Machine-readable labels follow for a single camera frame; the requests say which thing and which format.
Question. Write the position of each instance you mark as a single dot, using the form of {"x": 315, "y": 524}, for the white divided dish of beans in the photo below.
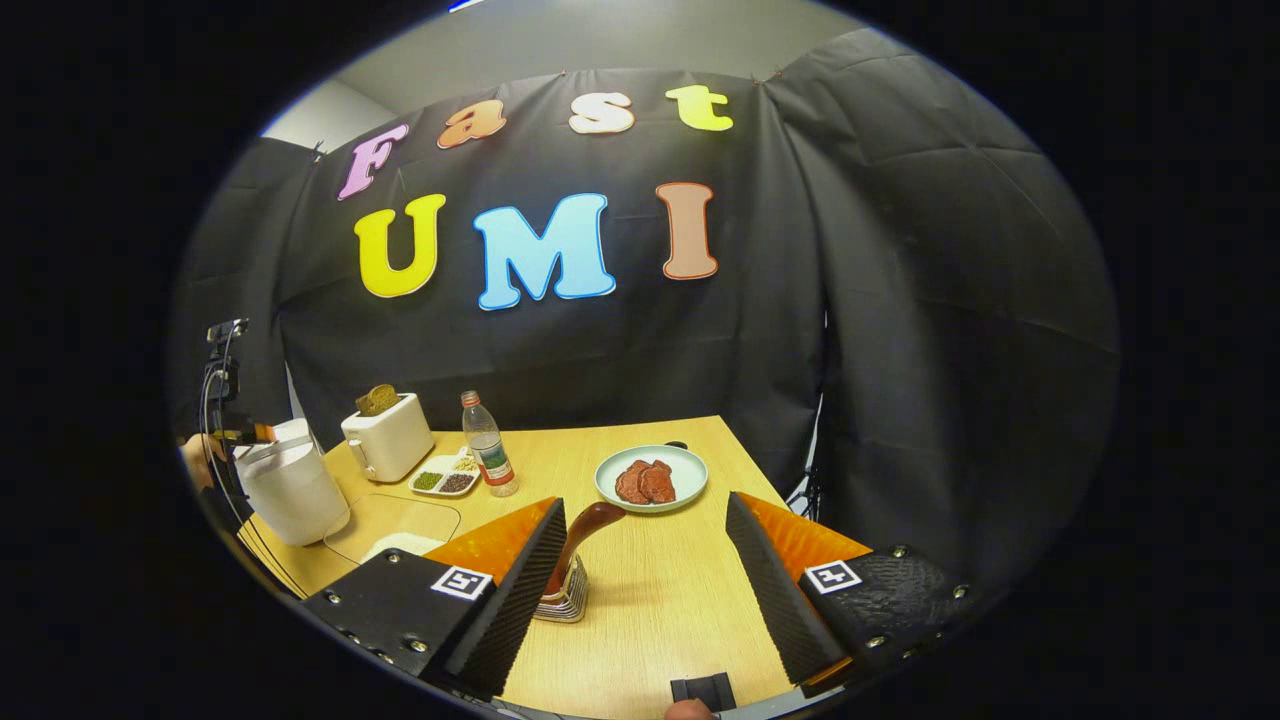
{"x": 445, "y": 480}

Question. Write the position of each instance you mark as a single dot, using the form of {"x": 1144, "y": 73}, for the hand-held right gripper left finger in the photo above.
{"x": 520, "y": 600}

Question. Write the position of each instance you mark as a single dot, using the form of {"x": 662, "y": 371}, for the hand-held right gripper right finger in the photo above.
{"x": 770, "y": 600}

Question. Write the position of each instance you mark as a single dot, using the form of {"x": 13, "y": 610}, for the white rice cooker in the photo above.
{"x": 295, "y": 490}

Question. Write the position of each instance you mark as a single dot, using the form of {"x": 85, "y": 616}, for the clear glass tray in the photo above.
{"x": 400, "y": 515}

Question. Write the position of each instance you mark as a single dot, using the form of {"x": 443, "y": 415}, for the white toaster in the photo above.
{"x": 395, "y": 440}

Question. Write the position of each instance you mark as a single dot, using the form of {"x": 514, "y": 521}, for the dark wooden spoon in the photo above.
{"x": 590, "y": 520}

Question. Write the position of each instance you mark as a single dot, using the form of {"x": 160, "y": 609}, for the clear plastic water bottle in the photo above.
{"x": 490, "y": 455}

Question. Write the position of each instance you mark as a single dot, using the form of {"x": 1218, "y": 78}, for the red meat slice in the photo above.
{"x": 660, "y": 483}
{"x": 632, "y": 485}

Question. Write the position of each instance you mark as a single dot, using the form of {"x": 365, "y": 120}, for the brown bread slice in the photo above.
{"x": 378, "y": 400}

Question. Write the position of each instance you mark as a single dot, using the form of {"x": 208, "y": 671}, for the pale green plate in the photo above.
{"x": 690, "y": 470}

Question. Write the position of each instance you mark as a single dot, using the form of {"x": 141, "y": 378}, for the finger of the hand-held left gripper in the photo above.
{"x": 250, "y": 434}

